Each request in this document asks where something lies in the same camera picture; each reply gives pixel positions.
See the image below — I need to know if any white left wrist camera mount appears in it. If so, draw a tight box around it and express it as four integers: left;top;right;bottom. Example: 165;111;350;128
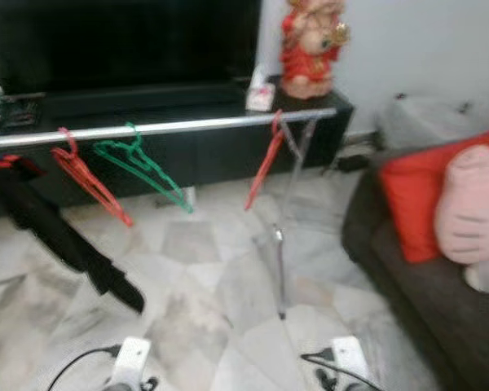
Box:
112;336;152;388

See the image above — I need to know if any red plastic hanger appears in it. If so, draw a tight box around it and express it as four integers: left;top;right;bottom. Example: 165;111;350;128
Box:
244;110;286;211

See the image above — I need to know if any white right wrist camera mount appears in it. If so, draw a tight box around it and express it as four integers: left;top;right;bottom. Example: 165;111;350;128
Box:
332;336;369;388

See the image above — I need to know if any red cushion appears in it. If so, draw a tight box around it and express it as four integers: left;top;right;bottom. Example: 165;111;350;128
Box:
379;130;489;263

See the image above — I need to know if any red robed figurine statue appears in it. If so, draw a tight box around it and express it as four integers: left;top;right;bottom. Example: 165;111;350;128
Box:
280;0;350;100

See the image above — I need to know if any silver metal clothes rack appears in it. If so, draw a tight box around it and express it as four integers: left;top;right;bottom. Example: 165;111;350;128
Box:
0;108;339;320

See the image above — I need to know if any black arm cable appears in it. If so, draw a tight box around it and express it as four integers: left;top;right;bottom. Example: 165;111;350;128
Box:
47;345;119;391
300;349;384;391

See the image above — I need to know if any black flat television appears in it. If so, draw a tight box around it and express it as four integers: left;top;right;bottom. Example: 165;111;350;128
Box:
0;0;262;94

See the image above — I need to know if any pink white tissue box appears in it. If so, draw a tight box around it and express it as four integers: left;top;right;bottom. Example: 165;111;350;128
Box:
246;65;276;112

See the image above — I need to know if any black shirt with red collar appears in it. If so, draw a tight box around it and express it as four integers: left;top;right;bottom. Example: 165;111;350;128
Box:
0;155;146;314

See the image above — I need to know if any dark grey fabric sofa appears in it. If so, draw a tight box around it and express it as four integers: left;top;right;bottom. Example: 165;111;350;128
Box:
342;147;489;391

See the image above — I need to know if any black TV cabinet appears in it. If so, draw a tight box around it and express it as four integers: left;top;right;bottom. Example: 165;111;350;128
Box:
0;77;353;219

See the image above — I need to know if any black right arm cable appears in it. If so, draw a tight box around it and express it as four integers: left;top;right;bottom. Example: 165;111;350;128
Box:
300;349;384;391

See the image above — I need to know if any salmon pink plastic hanger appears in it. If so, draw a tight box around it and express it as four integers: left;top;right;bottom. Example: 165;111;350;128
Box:
51;128;135;227

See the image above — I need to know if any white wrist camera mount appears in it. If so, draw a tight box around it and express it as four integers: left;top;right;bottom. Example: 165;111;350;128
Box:
112;336;152;388
332;336;369;388

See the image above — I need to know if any black power strip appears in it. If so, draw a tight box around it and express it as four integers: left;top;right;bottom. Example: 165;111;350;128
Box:
338;153;368;172

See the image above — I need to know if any side table with lace cloth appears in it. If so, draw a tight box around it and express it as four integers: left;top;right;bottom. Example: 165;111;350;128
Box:
379;94;478;152

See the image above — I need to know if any pink cat face pillow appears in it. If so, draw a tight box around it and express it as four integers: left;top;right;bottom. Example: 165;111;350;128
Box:
434;145;489;266

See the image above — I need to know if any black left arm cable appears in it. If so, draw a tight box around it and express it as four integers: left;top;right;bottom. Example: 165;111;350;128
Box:
47;345;119;391

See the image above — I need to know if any green plastic hanger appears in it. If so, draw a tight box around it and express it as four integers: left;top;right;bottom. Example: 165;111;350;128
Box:
92;122;194;214

